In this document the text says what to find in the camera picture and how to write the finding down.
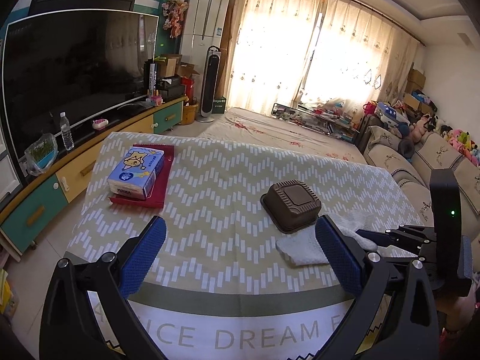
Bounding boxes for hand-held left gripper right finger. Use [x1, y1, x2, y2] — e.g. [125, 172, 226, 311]
[315, 214, 441, 360]

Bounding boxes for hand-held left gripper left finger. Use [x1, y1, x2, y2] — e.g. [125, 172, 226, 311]
[39, 215, 167, 360]

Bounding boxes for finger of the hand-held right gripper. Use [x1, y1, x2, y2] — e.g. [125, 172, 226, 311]
[389, 225, 437, 244]
[355, 229, 422, 259]

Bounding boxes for white cloth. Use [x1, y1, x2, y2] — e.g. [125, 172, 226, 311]
[275, 210, 377, 269]

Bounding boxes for brown square plastic container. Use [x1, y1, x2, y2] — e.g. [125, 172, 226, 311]
[260, 180, 322, 235]

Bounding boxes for person's right forearm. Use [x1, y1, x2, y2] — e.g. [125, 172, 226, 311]
[437, 289, 480, 349]

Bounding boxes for beige sofa with deer covers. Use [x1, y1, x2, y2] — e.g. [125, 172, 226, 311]
[356, 114, 480, 271]

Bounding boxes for row of colourful plush toys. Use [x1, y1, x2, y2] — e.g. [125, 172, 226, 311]
[431, 114, 480, 166]

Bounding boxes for flat red packet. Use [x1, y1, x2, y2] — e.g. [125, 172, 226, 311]
[109, 143, 175, 209]

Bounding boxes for large pink plush toy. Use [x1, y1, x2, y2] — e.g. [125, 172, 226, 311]
[409, 116, 430, 141]

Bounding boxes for blue cartoon tissue box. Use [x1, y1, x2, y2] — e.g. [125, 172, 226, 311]
[107, 147, 166, 200]

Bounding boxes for blue star-patterned bag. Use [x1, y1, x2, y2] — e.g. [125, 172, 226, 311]
[377, 101, 400, 124]

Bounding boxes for green and yellow TV cabinet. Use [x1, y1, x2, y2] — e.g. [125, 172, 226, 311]
[0, 95, 188, 259]

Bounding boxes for stacked brown cardboard boxes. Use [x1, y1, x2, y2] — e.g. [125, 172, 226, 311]
[403, 68, 432, 115]

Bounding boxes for pile of colourful packets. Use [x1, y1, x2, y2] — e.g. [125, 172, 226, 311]
[311, 107, 357, 128]

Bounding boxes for glass coffee table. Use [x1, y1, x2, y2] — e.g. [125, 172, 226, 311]
[270, 99, 361, 145]

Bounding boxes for yellow plastic bag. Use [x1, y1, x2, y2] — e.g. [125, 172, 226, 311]
[0, 268, 19, 314]

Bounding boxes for cream floral bed sheet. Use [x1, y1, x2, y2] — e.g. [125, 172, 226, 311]
[197, 106, 370, 166]

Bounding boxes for clear bag of greens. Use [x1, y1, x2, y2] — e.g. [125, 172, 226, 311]
[24, 133, 59, 176]

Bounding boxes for clear water bottle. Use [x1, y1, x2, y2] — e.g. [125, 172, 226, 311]
[59, 112, 75, 151]

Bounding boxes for yellow bucket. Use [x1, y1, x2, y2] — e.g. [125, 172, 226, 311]
[181, 99, 199, 125]

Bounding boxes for white drawer cabinet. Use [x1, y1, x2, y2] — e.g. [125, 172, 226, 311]
[0, 131, 21, 203]

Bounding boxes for flat black box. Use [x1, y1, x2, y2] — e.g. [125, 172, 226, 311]
[157, 77, 186, 98]

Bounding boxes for cream embroidered curtain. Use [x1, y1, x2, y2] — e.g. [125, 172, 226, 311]
[225, 0, 327, 109]
[300, 0, 421, 106]

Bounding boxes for red canister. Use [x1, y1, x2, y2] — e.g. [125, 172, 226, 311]
[182, 77, 197, 102]

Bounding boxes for tall black box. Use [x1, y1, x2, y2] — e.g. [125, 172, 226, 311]
[144, 59, 156, 96]

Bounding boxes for white black tower fan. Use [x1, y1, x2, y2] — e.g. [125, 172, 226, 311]
[199, 46, 223, 122]

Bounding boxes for open brown cardboard box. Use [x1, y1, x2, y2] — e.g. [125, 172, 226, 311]
[159, 54, 199, 79]

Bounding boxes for large black television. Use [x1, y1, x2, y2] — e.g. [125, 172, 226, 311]
[2, 9, 160, 158]

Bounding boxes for brown curtain rod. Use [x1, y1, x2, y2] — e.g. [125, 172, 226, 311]
[212, 0, 426, 47]

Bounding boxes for white standing air conditioner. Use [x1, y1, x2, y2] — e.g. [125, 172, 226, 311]
[179, 0, 231, 68]

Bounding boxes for hanging artificial flower bunch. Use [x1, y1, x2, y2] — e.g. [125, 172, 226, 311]
[162, 0, 189, 39]

